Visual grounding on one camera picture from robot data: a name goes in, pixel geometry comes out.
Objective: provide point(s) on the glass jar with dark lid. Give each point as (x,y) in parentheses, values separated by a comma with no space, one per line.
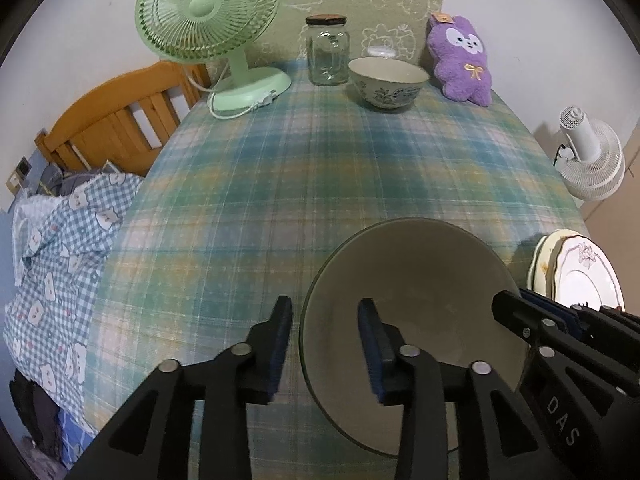
(327,55)

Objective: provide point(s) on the green printed mat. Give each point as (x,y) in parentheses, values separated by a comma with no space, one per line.
(380,0)

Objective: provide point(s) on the wooden headboard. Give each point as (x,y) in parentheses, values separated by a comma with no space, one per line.
(110,110)

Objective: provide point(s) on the blue checked bear blanket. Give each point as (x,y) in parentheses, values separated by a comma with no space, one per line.
(60,270)

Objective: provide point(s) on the wall socket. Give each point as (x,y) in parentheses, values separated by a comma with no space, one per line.
(17,175)

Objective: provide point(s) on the purple plush toy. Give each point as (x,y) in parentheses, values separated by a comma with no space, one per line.
(460,60)

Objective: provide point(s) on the dark cloth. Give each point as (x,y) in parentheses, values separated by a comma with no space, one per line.
(35,410)

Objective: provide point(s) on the white clip fan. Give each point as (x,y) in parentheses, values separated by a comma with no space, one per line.
(595,160)

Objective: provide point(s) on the small red-rimmed plate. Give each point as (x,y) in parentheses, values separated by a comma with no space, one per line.
(585,280)

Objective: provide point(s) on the beige floral ceramic bowl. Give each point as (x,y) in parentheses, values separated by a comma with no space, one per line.
(385,95)
(425,270)

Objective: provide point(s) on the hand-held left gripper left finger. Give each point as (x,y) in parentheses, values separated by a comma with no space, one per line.
(280,345)

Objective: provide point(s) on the green desk fan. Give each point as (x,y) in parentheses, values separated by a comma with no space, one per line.
(205,10)

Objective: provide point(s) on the cotton swab container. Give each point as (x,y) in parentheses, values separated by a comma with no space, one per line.
(378,52)

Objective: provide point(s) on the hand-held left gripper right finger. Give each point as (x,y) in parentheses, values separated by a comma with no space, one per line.
(367,350)

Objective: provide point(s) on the scalloped yellow floral plate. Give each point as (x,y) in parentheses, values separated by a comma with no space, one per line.
(536,265)

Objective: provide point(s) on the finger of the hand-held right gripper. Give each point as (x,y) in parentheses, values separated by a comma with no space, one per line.
(525,317)
(550,305)

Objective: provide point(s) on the grey plaid pillow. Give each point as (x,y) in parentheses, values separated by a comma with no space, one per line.
(55,177)

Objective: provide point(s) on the blue bed sheet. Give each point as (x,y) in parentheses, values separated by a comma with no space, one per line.
(75,435)

